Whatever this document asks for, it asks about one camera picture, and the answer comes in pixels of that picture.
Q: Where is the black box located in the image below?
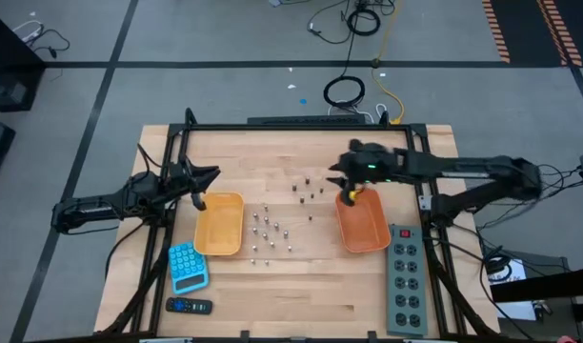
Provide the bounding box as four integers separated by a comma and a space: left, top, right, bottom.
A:
0, 66, 35, 113

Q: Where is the grey-green power strip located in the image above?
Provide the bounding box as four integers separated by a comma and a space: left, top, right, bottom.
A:
385, 224, 430, 338

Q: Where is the orange plastic bin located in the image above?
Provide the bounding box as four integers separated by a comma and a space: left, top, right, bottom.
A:
334, 188, 392, 254

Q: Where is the black mat with orange stripes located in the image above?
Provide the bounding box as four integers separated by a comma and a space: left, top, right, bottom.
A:
481, 0, 583, 68

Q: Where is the yellow cable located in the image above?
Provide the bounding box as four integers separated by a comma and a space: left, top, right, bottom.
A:
371, 0, 406, 126

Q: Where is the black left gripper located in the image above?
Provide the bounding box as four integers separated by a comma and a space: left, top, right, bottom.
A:
170, 152, 222, 212

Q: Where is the yellow plastic bin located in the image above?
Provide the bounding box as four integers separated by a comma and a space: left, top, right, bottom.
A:
193, 191, 246, 257

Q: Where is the white paper sheet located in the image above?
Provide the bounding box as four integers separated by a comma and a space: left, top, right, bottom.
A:
486, 259, 538, 321

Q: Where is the black remote control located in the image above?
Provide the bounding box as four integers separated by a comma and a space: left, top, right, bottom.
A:
165, 296, 214, 315

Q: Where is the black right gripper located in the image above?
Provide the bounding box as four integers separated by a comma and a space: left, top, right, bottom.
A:
326, 138, 401, 207

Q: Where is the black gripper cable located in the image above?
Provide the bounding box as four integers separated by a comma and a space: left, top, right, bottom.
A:
136, 142, 167, 182

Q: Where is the blue calculator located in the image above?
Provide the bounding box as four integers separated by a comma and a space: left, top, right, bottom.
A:
167, 241, 211, 295

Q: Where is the black aluminium table frame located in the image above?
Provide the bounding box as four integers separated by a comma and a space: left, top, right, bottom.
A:
98, 107, 505, 343

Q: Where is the long black bar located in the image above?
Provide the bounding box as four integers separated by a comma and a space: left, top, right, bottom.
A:
247, 113, 368, 126

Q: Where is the black cable bundle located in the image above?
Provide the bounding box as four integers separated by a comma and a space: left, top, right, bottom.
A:
472, 164, 583, 343

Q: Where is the black cabinet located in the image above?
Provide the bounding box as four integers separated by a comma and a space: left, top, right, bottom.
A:
0, 9, 46, 68

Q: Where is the white cable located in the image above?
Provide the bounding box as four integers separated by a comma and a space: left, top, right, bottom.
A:
327, 99, 389, 124
12, 19, 44, 42

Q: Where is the coiled black cable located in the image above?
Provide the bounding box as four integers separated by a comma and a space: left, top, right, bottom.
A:
346, 7, 382, 37
322, 74, 367, 109

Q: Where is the thin black cable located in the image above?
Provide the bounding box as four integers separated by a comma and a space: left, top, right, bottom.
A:
306, 0, 369, 47
27, 28, 71, 61

